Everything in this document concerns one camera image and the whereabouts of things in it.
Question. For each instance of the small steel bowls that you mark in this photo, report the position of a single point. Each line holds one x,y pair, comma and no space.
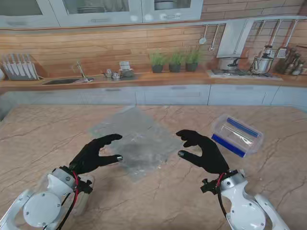
115,76

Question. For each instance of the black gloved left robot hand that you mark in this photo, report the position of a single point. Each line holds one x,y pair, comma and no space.
86,158

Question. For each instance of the grey upper kitchen cabinets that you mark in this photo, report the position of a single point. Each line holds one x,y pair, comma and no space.
100,18

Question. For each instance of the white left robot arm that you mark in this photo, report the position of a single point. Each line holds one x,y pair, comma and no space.
40,208

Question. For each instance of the wooden pepper mills group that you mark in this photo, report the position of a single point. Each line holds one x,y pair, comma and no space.
291,62

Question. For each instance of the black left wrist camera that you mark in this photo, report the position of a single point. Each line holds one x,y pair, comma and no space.
85,187

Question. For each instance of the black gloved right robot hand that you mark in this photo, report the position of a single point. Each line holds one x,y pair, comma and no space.
211,158

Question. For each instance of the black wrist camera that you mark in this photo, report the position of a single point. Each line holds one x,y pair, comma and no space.
209,187
85,187

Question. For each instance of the clear bubble film sheet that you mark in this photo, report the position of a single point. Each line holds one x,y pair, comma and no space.
144,143

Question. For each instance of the hanging steel grater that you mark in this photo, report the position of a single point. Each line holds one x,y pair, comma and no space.
282,53

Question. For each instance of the stack of white plates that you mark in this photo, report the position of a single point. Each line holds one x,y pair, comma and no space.
91,10

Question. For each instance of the grey lower kitchen cabinets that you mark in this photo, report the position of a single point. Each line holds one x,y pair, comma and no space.
177,94

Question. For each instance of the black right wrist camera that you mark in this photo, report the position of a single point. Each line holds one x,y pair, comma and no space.
209,187

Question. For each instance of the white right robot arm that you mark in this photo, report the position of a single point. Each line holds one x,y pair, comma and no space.
244,210

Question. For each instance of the clear container lid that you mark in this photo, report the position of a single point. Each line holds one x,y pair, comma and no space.
84,203

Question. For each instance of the grey kitchen cabinets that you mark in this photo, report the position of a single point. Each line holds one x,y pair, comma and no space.
100,18
177,94

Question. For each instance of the hanging steel utensil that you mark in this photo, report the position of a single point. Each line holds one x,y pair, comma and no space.
211,49

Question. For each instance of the wooden kitchen countertop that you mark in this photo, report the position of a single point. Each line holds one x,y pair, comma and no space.
168,80

